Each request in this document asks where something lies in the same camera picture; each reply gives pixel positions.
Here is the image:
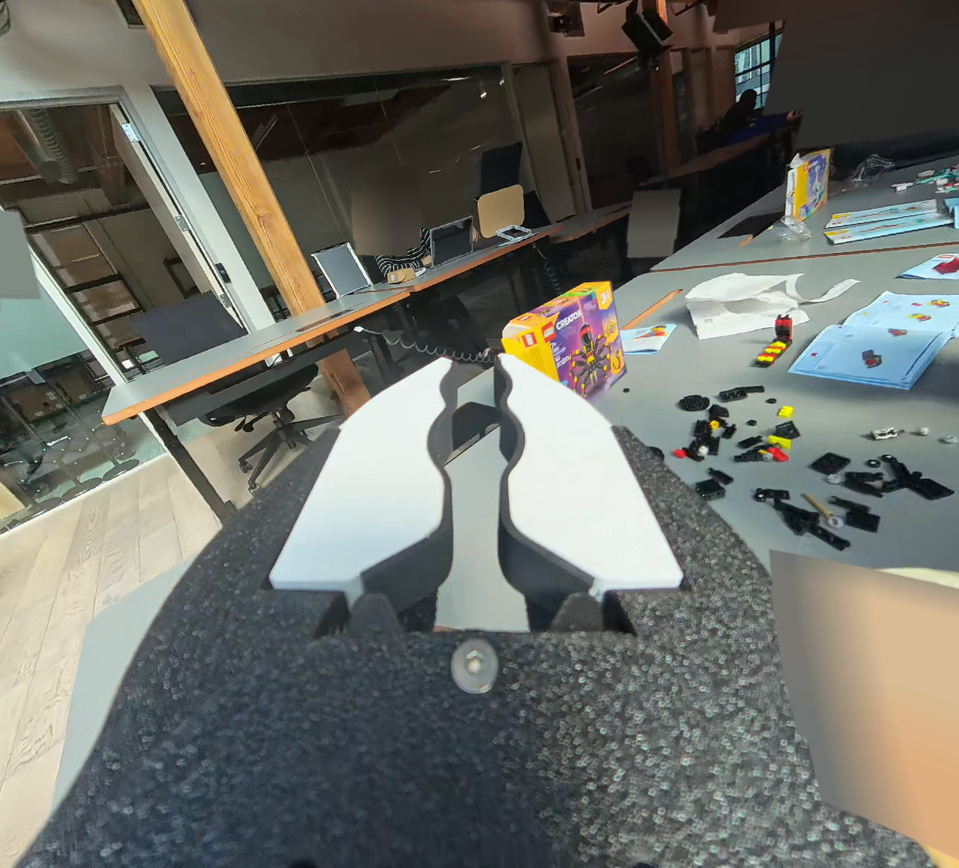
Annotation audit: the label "white paper bag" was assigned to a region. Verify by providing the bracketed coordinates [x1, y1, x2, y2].
[684, 272, 863, 341]

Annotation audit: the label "pile of pastel toy bricks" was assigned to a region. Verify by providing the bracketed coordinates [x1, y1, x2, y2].
[890, 164, 959, 195]

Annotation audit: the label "dark laptop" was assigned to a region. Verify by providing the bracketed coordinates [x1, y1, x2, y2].
[429, 216, 476, 267]

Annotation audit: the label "small light blue booklet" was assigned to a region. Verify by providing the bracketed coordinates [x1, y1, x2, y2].
[620, 323, 677, 354]

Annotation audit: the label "black ceiling speaker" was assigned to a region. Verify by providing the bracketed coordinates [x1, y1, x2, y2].
[622, 10, 674, 54]

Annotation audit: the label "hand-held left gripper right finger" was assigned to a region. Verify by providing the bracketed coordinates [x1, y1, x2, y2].
[493, 353, 686, 623]

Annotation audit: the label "black coiled cable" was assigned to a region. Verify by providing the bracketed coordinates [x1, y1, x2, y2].
[358, 325, 497, 366]

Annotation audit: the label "yellow blue toy brick box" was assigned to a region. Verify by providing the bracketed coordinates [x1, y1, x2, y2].
[783, 147, 834, 223]

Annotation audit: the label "scattered small toy bricks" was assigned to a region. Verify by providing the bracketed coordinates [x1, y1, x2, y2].
[650, 385, 959, 554]

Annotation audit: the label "slanted wooden post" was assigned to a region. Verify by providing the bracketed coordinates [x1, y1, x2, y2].
[86, 0, 372, 420]

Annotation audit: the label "open light blue instruction booklet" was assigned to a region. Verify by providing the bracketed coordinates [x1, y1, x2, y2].
[788, 291, 959, 391]

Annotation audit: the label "red black yellow brick assembly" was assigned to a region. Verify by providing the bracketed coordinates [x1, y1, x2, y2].
[755, 314, 797, 369]

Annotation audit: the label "long wood-edged desk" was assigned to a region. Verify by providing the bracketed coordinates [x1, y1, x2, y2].
[101, 224, 563, 427]

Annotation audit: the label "black office chair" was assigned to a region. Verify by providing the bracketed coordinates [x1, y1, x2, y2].
[133, 291, 343, 494]

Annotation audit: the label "purple toy brick box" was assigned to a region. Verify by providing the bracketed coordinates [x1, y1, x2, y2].
[500, 281, 627, 405]

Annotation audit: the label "grey desk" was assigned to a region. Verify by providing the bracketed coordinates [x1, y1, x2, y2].
[438, 246, 959, 633]
[652, 156, 959, 273]

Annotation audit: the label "silver laptop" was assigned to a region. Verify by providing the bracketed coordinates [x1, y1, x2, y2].
[311, 242, 374, 300]

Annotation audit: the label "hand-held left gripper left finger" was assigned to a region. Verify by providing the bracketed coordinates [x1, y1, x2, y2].
[268, 356, 457, 622]

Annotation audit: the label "tan chair back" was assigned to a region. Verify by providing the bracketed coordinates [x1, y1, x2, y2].
[477, 184, 525, 238]

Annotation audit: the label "upright wooden post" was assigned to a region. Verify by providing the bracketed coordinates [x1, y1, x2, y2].
[635, 0, 681, 174]

